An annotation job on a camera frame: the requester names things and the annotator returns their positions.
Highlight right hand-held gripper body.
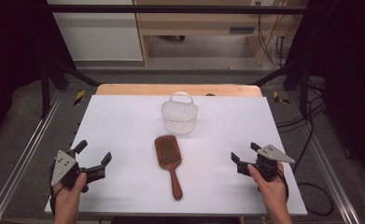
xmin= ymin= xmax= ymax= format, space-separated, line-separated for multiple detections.
xmin=236 ymin=144 xmax=297 ymax=183

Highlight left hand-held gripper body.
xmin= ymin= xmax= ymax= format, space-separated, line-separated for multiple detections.
xmin=50 ymin=149 xmax=106 ymax=189

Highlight brown wooden hairbrush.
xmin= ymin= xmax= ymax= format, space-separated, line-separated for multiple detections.
xmin=154 ymin=133 xmax=184 ymax=201

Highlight white plastic basket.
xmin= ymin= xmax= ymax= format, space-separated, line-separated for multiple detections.
xmin=161 ymin=91 xmax=200 ymax=136

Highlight person's left hand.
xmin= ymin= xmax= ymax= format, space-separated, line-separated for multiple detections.
xmin=53 ymin=172 xmax=88 ymax=208

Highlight person's right hand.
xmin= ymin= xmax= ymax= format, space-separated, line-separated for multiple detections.
xmin=246 ymin=162 xmax=288 ymax=208

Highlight white table board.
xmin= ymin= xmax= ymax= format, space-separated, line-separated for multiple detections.
xmin=44 ymin=94 xmax=308 ymax=217

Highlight yellow black tape strip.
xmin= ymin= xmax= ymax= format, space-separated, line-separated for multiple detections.
xmin=273 ymin=91 xmax=290 ymax=105
xmin=73 ymin=90 xmax=87 ymax=106

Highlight white cabinet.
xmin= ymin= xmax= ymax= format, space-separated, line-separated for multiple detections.
xmin=46 ymin=0 xmax=144 ymax=62

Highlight black curtain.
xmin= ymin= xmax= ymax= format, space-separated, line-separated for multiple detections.
xmin=284 ymin=0 xmax=365 ymax=181
xmin=0 ymin=0 xmax=77 ymax=147

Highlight light wooden desk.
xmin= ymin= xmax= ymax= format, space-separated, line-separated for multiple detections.
xmin=133 ymin=0 xmax=309 ymax=68

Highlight right hand-held gripper cable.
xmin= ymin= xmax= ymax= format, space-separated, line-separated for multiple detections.
xmin=276 ymin=169 xmax=290 ymax=202

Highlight black floor cable bundle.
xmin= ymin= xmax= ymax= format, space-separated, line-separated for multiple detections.
xmin=275 ymin=78 xmax=328 ymax=134

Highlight looped black floor cable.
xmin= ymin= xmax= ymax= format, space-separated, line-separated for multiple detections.
xmin=291 ymin=102 xmax=335 ymax=217

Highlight aluminium floor rail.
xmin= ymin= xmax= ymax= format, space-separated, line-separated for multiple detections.
xmin=0 ymin=90 xmax=64 ymax=224
xmin=287 ymin=91 xmax=362 ymax=224

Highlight hanging cables behind desk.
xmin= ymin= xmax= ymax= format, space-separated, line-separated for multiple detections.
xmin=255 ymin=0 xmax=304 ymax=68

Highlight black metal frame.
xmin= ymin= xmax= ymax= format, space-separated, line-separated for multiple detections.
xmin=39 ymin=4 xmax=313 ymax=119

